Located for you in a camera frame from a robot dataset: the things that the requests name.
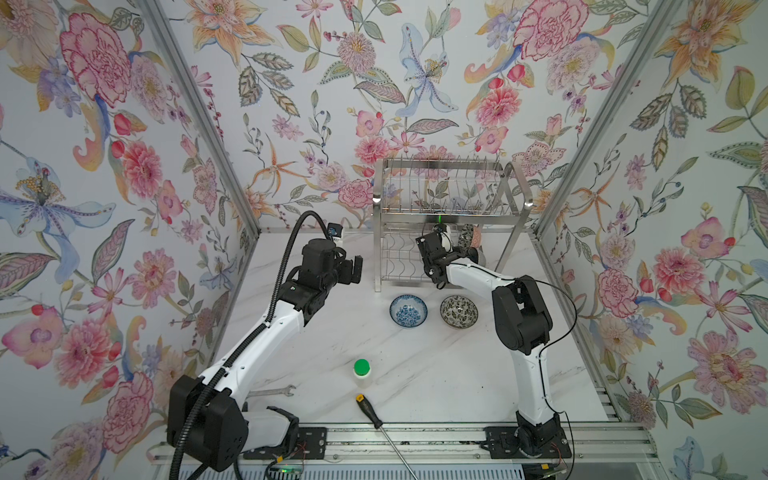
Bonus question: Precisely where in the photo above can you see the black corrugated cable conduit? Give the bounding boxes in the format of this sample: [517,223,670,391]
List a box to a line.
[167,210,331,480]

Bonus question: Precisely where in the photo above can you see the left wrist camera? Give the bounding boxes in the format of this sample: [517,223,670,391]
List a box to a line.
[326,222,344,246]

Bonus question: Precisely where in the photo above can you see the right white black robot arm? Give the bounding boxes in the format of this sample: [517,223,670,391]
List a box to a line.
[415,231,564,458]

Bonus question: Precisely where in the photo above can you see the pink leaf pattern bowl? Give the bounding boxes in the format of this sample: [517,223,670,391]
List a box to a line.
[471,225,482,248]

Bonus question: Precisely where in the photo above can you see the black yellow screwdriver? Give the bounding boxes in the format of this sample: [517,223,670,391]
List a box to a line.
[355,393,418,480]

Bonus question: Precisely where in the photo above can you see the olive leaf pattern bowl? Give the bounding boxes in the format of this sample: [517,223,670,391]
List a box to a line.
[458,224,475,249]

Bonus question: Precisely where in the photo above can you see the stainless steel dish rack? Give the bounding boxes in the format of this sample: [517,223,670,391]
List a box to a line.
[373,157,533,293]

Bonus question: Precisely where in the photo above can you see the silver wrench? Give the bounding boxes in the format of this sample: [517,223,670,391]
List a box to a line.
[246,385,296,399]

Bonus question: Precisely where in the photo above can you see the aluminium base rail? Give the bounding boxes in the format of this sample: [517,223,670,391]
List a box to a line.
[146,421,661,466]

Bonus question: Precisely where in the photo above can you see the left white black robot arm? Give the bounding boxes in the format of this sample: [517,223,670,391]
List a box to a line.
[167,238,363,479]

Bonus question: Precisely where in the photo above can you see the green cap white bottle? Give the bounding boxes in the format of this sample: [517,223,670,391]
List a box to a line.
[353,358,373,388]

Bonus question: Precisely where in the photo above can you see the blue floral bowl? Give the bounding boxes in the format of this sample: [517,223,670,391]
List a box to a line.
[389,294,428,328]

